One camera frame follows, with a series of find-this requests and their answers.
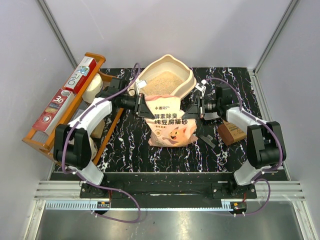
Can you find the red 3D toothpaste box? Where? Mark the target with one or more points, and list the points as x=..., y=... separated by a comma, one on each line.
x=53, y=112

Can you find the pink cat litter bag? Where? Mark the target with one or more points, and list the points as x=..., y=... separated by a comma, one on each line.
x=168, y=129

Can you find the orange wooden shelf rack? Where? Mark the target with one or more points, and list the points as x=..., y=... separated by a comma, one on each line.
x=45, y=144

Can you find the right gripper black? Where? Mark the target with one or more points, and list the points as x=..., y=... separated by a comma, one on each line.
x=197, y=110

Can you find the cream plastic litter box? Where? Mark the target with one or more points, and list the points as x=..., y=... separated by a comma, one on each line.
x=167, y=76

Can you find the grey metal scoop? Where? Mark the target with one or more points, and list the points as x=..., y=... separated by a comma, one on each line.
x=211, y=116

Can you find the white plastic bottle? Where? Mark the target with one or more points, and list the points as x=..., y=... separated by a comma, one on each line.
x=93, y=89

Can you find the grey bag clip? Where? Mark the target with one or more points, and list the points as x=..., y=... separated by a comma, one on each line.
x=208, y=140

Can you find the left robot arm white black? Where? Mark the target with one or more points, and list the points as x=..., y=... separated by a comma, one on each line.
x=72, y=147

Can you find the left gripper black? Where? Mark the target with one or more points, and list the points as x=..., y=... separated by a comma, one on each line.
x=140, y=108

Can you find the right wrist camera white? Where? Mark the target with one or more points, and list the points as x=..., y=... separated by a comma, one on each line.
x=201, y=86

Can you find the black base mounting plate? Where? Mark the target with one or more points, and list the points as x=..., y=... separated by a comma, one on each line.
x=214, y=185

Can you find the red white RiO toothpaste box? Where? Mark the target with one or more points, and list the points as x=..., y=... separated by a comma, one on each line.
x=80, y=74

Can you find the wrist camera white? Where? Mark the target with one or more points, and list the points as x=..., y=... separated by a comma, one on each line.
x=139, y=85
x=201, y=86

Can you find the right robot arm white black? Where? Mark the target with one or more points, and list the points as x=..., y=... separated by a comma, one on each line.
x=265, y=146

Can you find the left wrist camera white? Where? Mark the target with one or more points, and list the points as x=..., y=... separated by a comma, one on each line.
x=139, y=85

